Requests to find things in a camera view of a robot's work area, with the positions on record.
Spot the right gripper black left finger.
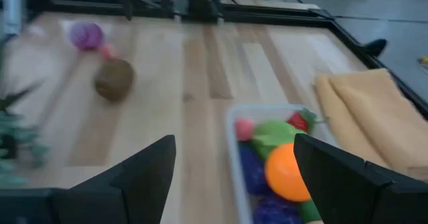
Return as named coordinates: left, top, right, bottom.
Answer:
left=51, top=134, right=177, bottom=224

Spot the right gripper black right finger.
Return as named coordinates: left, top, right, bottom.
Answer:
left=293, top=132, right=428, bottom=224

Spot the orange toy fruit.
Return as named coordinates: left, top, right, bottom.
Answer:
left=263, top=142, right=314, bottom=203

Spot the red toy strawberry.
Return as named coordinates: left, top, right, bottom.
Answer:
left=286, top=107, right=318, bottom=134

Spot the light green toy vegetable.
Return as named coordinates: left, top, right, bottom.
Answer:
left=250, top=119, right=304, bottom=160

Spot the brown toy kiwi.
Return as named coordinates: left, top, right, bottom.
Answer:
left=94, top=58, right=135, bottom=102

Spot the small pink toy food piece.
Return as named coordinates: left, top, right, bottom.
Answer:
left=99, top=43, right=116, bottom=62
left=233, top=117, right=257, bottom=142

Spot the purple striped toy onion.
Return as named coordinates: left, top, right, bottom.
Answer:
left=68, top=21, right=106, bottom=51

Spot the clear plastic tupperware container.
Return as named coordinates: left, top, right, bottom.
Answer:
left=225, top=103, right=338, bottom=224

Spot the orange folded cloth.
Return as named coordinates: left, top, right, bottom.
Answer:
left=314, top=68, right=428, bottom=181

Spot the succulent plant in black pot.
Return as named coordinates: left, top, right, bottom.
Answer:
left=0, top=83, right=51, bottom=188

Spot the black frame cable clip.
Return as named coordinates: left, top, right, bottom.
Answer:
left=362, top=38, right=389, bottom=57

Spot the black aluminium table frame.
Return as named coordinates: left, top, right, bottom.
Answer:
left=25, top=0, right=428, bottom=118

